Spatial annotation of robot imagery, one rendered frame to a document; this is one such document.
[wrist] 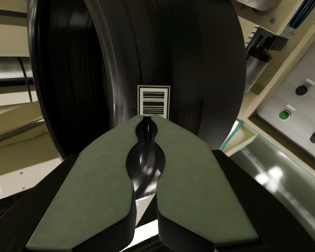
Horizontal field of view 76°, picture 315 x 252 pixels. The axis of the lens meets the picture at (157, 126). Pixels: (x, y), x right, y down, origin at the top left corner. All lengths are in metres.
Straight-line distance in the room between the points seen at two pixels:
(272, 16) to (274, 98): 0.39
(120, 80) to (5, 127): 0.72
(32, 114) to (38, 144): 0.13
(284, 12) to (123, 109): 0.39
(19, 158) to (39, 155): 0.07
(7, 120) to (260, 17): 0.89
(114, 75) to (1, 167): 0.71
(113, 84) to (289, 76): 0.68
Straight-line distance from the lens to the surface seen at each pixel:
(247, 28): 0.68
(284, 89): 0.85
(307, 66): 0.84
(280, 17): 0.54
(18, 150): 0.96
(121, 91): 0.27
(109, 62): 0.28
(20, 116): 0.96
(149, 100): 0.25
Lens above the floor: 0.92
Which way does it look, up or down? 37 degrees up
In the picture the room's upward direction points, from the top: 156 degrees counter-clockwise
